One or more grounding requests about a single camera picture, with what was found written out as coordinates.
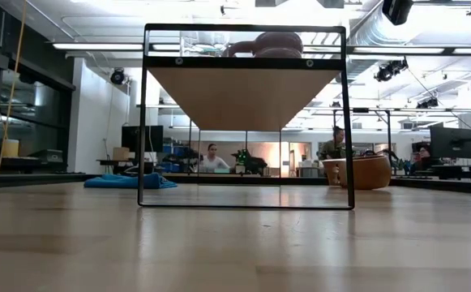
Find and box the background robot with green light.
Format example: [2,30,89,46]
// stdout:
[233,148,268,176]

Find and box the black monitor on arm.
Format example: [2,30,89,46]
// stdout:
[429,125,471,160]

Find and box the yellow bucket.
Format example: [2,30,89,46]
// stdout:
[0,139,20,158]

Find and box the person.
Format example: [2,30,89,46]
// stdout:
[199,143,231,174]
[414,144,439,172]
[318,125,348,160]

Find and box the wide tan wooden bowl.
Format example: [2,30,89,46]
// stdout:
[322,155,393,191]

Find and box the black ceiling spotlight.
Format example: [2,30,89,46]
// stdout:
[416,97,439,110]
[109,67,126,86]
[374,58,409,83]

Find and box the black frame wooden shelf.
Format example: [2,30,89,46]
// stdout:
[137,23,356,211]

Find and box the long ceiling light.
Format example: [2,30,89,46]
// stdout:
[51,42,143,51]

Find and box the dark storage box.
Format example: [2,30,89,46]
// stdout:
[36,148,64,164]

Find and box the blue cloth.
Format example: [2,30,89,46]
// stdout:
[83,173,178,190]

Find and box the silver ceiling duct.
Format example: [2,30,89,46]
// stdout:
[348,0,439,46]

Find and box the cardboard box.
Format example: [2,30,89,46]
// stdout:
[112,146,131,162]

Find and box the black computer monitor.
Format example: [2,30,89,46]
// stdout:
[121,125,165,153]

